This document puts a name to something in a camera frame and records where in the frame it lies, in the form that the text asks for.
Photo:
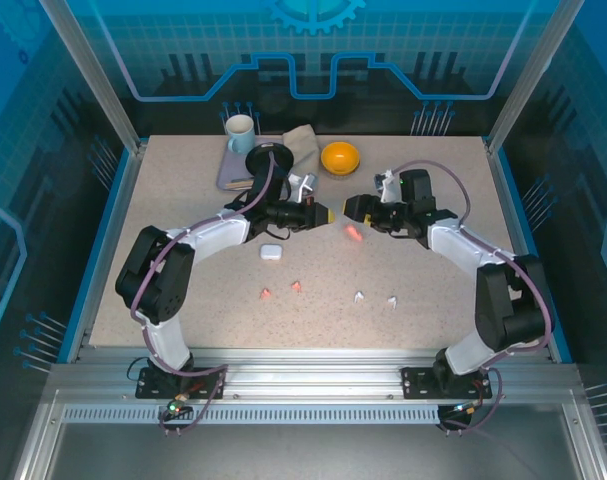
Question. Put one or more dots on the white earbud charging case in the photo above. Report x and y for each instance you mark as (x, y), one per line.
(270, 252)

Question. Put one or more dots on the aluminium side rail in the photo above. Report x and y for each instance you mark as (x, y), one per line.
(109, 250)
(509, 210)

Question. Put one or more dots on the white earbud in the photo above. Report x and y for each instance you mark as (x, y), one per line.
(393, 301)
(358, 297)

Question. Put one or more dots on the black round plate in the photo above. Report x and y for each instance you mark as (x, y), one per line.
(259, 160)

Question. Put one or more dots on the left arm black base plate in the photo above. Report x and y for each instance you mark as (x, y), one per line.
(155, 391)

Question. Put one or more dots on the orange bowl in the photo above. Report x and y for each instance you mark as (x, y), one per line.
(339, 156)

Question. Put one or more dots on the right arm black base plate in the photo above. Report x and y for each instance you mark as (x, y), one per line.
(418, 385)

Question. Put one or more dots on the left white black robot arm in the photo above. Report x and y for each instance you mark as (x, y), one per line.
(175, 282)

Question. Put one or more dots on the aluminium frame post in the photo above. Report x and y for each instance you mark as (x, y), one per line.
(95, 75)
(532, 75)

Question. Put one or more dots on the pink white wrapper scrap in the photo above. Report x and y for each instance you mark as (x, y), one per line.
(296, 286)

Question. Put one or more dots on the beige folded cloth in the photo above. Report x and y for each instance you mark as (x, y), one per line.
(303, 147)

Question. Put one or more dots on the lilac plastic tray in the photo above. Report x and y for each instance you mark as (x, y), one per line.
(233, 165)

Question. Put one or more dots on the small connector with LED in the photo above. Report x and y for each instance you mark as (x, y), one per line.
(468, 407)
(178, 405)

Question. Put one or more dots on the light blue mug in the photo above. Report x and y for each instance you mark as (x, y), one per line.
(240, 131)

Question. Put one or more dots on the aluminium cross beam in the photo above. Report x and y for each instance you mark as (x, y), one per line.
(308, 375)

